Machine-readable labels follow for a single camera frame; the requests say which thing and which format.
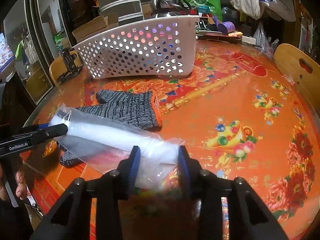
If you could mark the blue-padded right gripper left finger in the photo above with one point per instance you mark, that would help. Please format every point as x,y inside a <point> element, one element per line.
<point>118,182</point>

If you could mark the red floral tablecloth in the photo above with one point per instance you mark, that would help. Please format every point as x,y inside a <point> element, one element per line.
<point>237,114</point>

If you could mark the right wooden chair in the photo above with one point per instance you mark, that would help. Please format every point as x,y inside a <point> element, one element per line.
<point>301,69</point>

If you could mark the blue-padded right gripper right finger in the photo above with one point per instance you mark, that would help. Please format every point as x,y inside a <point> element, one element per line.
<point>196,182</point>

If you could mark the white perforated plastic basket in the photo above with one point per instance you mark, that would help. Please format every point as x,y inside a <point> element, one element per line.
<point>157,46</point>

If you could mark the left wooden chair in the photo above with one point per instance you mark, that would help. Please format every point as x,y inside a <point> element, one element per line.
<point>56,69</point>

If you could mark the black phone stand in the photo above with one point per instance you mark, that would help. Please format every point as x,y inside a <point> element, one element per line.
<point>73,64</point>

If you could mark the clear plastic bag with cotton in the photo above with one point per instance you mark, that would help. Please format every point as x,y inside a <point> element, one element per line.
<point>158,159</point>

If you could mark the grey knitted work glove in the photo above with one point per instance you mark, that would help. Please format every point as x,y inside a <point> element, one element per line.
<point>120,119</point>

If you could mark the brown cardboard box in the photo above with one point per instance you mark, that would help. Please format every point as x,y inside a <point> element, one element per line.
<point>95,26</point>

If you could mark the wooden chair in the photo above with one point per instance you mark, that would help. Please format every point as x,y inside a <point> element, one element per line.
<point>56,69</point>
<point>301,69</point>

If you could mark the purple plastic cup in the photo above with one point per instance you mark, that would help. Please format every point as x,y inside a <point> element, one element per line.
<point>224,27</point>

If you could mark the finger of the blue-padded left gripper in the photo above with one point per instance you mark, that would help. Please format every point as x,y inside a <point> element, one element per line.
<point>32,128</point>
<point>26,140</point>

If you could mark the stainless steel kettle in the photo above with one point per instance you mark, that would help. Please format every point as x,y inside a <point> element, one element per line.
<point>167,8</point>

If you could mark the person's left hand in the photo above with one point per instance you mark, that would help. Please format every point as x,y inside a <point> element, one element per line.
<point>21,189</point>

